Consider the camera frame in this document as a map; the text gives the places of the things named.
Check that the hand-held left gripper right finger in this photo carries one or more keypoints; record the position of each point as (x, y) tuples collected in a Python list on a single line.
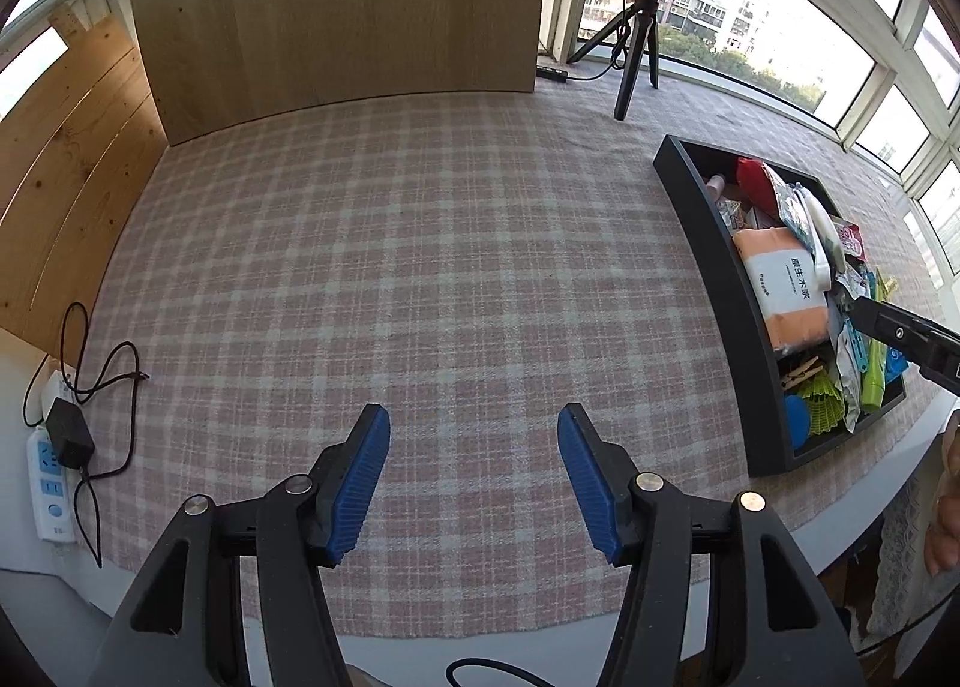
[(589, 484)]

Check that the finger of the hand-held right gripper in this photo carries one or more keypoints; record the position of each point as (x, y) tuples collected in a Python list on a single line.
[(892, 331)]

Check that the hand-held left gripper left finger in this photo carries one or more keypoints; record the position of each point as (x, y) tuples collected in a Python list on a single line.
[(360, 477)]

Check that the wooden clothespin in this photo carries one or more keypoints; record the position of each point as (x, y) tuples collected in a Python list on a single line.
[(802, 373)]

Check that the black storage container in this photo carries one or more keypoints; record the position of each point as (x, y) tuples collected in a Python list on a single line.
[(720, 282)]

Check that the pink tube with grey cap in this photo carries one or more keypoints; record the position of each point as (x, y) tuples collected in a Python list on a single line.
[(718, 187)]

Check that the person's right forearm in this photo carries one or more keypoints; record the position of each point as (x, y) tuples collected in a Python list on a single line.
[(904, 567)]

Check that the person's right hand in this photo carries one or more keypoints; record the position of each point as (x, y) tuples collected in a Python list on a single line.
[(943, 537)]

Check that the blue packet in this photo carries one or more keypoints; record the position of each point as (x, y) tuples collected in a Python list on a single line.
[(896, 366)]

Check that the red white round packet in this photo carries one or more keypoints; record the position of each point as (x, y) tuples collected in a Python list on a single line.
[(853, 241)]

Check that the white plastic bottle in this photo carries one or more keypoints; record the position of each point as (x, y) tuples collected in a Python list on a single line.
[(825, 237)]

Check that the orange white tissue pack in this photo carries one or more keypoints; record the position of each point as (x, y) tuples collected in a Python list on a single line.
[(784, 289)]

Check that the blue round disc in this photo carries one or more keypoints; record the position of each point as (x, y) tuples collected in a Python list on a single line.
[(797, 423)]

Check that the white green printed packet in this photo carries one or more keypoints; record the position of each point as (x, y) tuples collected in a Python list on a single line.
[(791, 214)]

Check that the pink plaid tablecloth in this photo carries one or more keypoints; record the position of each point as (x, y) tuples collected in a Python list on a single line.
[(450, 267)]

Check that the black power adapter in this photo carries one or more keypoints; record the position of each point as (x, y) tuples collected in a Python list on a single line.
[(69, 432)]

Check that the white power strip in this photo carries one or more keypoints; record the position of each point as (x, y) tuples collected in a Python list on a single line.
[(51, 499)]

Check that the black tripod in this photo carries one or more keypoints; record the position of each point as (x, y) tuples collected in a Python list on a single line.
[(637, 49)]

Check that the pine plank panel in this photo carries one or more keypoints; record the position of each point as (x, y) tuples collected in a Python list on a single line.
[(67, 192)]

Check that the black power strip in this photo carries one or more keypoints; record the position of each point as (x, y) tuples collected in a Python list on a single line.
[(551, 73)]

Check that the light wooden board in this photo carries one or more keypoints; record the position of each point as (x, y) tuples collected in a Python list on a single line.
[(337, 12)]

